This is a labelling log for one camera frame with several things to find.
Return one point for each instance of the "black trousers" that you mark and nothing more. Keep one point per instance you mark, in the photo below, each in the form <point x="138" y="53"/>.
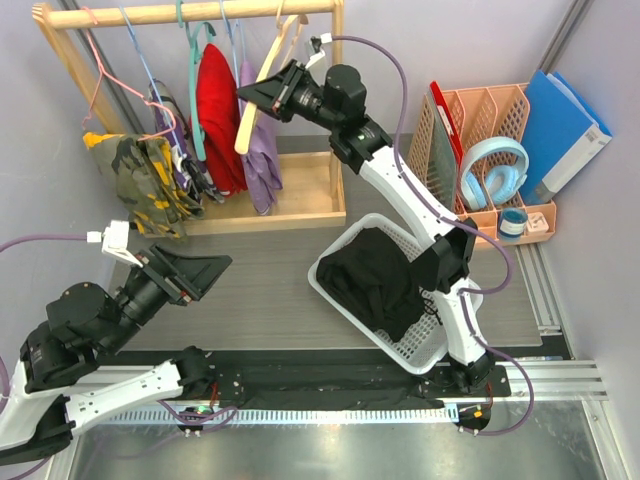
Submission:
<point x="370" y="277"/>

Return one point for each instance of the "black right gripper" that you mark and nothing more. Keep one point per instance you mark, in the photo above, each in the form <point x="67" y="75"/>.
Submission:
<point x="276" y="93"/>

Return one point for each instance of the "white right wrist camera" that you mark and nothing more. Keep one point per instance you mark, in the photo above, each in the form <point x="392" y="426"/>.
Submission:
<point x="317" y="56"/>

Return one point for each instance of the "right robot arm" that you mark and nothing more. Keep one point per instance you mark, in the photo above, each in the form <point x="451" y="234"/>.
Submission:
<point x="442" y="269"/>

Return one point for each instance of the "red garment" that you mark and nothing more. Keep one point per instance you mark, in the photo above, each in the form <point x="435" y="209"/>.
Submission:
<point x="219" y="117"/>

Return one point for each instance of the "wooden clothes rack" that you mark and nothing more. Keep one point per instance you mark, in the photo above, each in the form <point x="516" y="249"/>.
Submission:
<point x="314" y="196"/>

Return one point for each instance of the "small white box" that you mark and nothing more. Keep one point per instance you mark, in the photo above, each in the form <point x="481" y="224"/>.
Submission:
<point x="536" y="224"/>

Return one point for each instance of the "peach plastic file organizer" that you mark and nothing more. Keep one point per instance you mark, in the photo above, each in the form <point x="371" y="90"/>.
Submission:
<point x="464" y="152"/>

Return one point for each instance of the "teal plastic hanger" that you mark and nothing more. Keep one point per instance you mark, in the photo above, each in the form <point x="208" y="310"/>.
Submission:
<point x="195" y="56"/>

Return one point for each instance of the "red folder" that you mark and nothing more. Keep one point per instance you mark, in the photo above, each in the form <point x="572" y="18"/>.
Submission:
<point x="448" y="122"/>

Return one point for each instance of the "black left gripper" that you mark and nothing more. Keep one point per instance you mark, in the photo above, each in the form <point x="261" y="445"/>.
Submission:
<point x="193" y="273"/>

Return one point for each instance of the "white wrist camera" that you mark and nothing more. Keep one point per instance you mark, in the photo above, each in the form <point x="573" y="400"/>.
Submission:
<point x="317" y="56"/>
<point x="114" y="242"/>

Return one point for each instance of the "blue binder folder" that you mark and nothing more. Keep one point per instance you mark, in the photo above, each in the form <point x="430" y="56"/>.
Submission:
<point x="562" y="135"/>

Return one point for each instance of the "light blue wire hanger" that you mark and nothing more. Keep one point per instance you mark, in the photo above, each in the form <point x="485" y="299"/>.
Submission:
<point x="235" y="29"/>

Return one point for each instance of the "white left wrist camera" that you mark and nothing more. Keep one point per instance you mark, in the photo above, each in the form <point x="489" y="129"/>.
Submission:
<point x="114" y="242"/>

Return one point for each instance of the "light blue headphones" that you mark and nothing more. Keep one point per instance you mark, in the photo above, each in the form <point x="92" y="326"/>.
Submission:
<point x="502" y="182"/>

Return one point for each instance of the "camouflage garment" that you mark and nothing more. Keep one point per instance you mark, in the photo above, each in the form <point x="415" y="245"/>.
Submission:
<point x="141" y="173"/>

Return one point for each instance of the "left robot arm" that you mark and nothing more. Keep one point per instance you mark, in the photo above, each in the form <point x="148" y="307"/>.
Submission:
<point x="83" y="326"/>

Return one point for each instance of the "blue tape roll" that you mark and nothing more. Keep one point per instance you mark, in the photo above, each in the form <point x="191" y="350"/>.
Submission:
<point x="511" y="224"/>

